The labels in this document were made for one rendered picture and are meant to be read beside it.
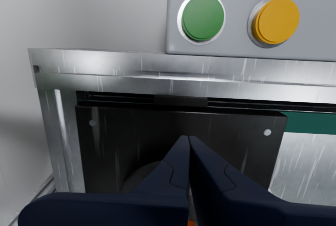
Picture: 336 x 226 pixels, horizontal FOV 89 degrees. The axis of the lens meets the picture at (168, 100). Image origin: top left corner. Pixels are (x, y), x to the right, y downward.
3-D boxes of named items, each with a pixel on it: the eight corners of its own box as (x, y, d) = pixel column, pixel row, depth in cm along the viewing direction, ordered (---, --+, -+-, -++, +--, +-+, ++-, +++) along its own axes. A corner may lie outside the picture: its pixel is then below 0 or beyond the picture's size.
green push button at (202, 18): (182, -2, 17) (183, -8, 15) (221, 0, 17) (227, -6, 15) (179, 40, 18) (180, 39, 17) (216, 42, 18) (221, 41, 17)
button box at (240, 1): (169, -4, 22) (167, -23, 16) (335, 3, 22) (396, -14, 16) (166, 52, 24) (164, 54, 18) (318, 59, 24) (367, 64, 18)
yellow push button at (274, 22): (251, 1, 17) (261, -4, 15) (291, 3, 17) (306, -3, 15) (244, 43, 18) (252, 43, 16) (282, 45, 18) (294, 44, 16)
